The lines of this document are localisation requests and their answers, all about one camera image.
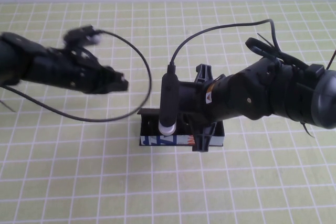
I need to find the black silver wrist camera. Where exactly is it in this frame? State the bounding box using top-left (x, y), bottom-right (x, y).
top-left (62, 24), bottom-right (102, 49)
top-left (158, 73), bottom-right (181, 136)

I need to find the thick black sleeved cable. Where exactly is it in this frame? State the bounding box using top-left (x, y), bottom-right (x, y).
top-left (245, 37), bottom-right (283, 61)

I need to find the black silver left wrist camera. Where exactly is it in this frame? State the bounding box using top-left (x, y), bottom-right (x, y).
top-left (62, 24), bottom-right (102, 49)

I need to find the black printed glasses case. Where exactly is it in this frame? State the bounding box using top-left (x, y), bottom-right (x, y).
top-left (136, 108), bottom-right (226, 148)

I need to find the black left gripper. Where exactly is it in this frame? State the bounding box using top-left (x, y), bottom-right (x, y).
top-left (34, 46), bottom-right (130, 95)

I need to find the thin black left camera cable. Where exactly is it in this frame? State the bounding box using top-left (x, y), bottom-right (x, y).
top-left (0, 30), bottom-right (153, 123)

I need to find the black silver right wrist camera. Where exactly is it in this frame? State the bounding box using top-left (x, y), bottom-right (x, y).
top-left (158, 73), bottom-right (181, 136)

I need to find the black cable clip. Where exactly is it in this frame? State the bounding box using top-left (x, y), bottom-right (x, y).
top-left (306, 63), bottom-right (326, 78)

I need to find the green white-grid tablecloth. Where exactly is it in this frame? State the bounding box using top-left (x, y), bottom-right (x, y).
top-left (0, 0), bottom-right (336, 224)

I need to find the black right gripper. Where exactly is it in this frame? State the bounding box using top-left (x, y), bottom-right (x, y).
top-left (179, 63), bottom-right (237, 153)

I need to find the black zip tie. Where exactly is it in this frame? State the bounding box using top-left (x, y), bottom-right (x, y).
top-left (300, 120), bottom-right (316, 138)
top-left (327, 49), bottom-right (336, 70)

